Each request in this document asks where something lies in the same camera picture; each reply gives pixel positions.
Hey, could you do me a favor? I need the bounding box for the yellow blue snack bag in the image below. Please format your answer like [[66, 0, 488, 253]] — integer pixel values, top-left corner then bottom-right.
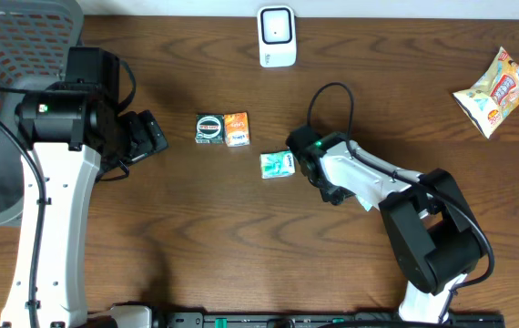
[[453, 46, 519, 138]]

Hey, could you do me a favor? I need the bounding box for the round black lidded cup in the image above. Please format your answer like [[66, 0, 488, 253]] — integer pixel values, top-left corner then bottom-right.
[[195, 114, 224, 144]]

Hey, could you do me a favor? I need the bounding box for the green tissue pack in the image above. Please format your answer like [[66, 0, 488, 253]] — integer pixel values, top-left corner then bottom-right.
[[260, 150, 295, 179]]

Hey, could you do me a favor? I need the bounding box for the teal candy wrapper bag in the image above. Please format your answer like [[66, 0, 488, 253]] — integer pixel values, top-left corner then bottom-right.
[[356, 196, 372, 211]]

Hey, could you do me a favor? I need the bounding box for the white barcode scanner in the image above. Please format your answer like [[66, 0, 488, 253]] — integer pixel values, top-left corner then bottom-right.
[[257, 5, 297, 68]]

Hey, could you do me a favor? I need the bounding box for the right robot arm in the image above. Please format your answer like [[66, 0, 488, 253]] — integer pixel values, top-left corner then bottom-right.
[[286, 127, 494, 324]]

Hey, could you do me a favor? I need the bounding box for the orange juice carton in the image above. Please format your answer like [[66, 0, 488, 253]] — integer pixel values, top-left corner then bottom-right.
[[224, 112, 250, 147]]

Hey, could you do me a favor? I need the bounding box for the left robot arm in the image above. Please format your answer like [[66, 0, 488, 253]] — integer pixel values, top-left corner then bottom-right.
[[0, 90, 168, 327]]

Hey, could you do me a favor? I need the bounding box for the grey plastic mesh basket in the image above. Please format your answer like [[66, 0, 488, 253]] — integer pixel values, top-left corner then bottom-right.
[[0, 0, 84, 226]]

